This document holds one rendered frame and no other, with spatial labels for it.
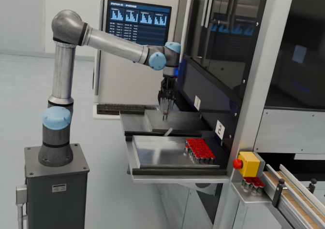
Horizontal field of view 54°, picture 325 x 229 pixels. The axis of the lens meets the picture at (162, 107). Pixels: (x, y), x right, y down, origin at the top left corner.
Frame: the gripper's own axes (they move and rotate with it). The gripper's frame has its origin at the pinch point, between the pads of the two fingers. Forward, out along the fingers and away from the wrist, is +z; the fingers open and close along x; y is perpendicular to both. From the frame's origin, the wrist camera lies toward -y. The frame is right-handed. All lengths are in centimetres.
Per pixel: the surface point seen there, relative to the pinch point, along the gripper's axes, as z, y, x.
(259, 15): -52, 38, 23
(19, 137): 91, -157, -115
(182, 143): 11.6, 12.8, 7.3
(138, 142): 10.9, 14.2, -14.3
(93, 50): 60, -511, -61
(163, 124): 10.7, -8.7, 1.5
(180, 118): 10.8, -18.6, 12.9
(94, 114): 16, -34, -37
